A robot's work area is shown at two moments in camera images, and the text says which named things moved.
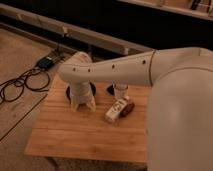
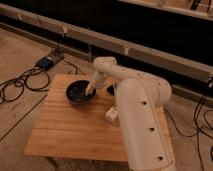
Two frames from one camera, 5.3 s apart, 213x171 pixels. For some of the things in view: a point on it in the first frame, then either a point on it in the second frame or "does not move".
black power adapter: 46,63 does not move
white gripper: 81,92 → 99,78
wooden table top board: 60,130 does not move
